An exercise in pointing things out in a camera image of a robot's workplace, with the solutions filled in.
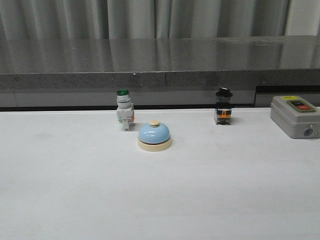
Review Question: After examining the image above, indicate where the grey pleated curtain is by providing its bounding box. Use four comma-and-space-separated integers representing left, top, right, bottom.
0, 0, 320, 40

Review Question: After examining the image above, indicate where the grey on-off switch box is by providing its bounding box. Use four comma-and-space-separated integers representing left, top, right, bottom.
270, 96, 320, 139

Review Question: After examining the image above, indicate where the green pushbutton switch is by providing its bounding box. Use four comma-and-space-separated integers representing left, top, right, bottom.
116, 89, 135, 131

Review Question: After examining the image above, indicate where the grey stone counter slab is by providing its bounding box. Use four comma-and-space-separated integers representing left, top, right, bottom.
0, 35, 320, 111

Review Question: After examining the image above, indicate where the blue desk bell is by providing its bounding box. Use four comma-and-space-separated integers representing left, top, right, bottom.
137, 120, 172, 152

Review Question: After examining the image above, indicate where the black rotary selector switch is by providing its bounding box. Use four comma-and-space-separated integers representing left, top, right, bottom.
214, 87, 233, 125

